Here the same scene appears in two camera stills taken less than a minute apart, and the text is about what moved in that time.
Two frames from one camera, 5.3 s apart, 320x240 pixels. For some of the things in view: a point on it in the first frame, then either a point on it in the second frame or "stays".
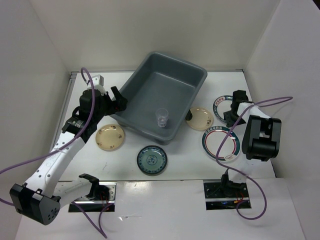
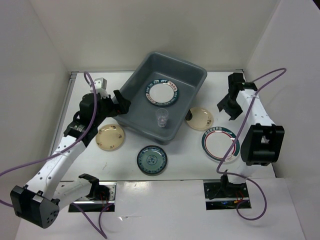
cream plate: [109, 137] stays
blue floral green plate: [152, 160] stays
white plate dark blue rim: [222, 105] to [161, 92]
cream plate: [202, 119] stays
